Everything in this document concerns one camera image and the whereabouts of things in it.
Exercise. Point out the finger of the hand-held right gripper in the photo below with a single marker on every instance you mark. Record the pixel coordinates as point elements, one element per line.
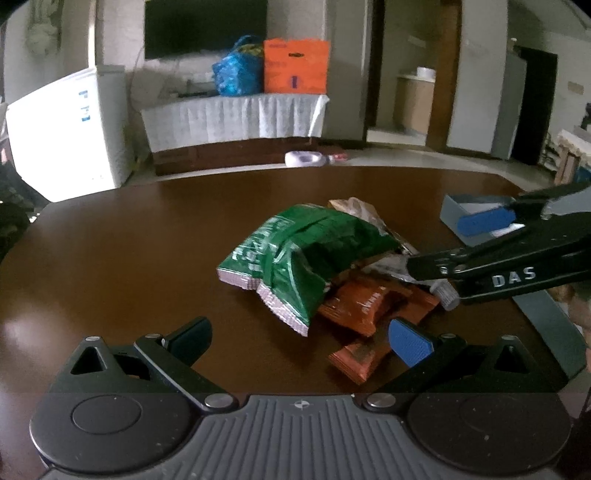
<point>485,224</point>
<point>434,267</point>

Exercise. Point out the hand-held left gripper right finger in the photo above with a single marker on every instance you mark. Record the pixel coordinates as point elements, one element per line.
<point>410,344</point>

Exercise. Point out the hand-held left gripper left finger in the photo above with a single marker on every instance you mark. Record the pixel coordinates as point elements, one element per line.
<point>189,338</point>

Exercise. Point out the small white bottle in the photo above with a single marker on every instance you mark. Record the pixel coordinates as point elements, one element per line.
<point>445,295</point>

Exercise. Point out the grey cardboard box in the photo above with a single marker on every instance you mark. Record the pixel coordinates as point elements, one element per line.
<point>455,210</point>

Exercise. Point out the silver snack wrapper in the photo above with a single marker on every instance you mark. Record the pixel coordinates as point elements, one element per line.
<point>392,267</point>

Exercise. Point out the orange snack packet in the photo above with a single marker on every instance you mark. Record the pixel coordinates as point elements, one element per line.
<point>360,362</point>
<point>374,304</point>

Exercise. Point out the clear brown snack packet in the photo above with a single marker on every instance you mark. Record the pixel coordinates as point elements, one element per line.
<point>364,214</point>

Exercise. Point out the green snack bag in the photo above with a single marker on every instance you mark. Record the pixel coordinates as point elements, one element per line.
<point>295,295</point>

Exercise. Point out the wooden chair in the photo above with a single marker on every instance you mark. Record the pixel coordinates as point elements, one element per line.
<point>565,157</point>

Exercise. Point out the small red object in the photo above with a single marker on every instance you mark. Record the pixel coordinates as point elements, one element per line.
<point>340,158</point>

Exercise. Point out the white lace tablecloth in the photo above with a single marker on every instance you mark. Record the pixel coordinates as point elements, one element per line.
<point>221,120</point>

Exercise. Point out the dark leafy plant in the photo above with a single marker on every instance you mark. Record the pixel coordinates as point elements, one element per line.
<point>11,207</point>

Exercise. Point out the white chest freezer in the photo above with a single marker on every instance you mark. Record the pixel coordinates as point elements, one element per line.
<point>60,138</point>

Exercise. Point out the orange cardboard box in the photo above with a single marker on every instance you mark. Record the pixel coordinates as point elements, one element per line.
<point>295,64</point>

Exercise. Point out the blue plastic bag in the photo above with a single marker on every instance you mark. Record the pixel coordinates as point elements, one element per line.
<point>235,74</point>

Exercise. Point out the brown wooden door frame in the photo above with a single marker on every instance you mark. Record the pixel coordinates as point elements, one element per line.
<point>445,74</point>

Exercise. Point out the black wall television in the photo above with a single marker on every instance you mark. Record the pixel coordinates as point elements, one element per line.
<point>205,27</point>

